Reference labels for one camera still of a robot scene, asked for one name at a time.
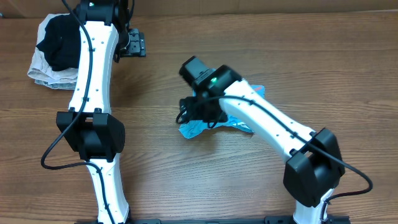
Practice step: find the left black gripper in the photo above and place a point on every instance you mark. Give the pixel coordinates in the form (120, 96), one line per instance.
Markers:
(137, 42)

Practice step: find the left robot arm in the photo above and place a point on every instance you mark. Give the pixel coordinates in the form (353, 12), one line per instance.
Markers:
(88, 125)

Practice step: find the grey folded garment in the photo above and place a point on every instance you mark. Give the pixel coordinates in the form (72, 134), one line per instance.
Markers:
(56, 86)

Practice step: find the black folded garment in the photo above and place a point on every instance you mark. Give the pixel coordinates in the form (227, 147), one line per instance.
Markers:
(61, 43)

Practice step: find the beige folded garment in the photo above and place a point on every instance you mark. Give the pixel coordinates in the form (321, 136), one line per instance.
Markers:
(40, 70)

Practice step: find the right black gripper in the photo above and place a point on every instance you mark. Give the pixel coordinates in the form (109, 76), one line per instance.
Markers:
(187, 106)

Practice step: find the light blue printed t-shirt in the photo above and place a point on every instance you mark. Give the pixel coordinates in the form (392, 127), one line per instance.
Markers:
(194, 128)

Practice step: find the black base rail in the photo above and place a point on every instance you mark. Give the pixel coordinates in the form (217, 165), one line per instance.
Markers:
(211, 221)

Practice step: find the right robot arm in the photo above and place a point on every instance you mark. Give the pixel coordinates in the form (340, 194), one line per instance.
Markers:
(312, 159)

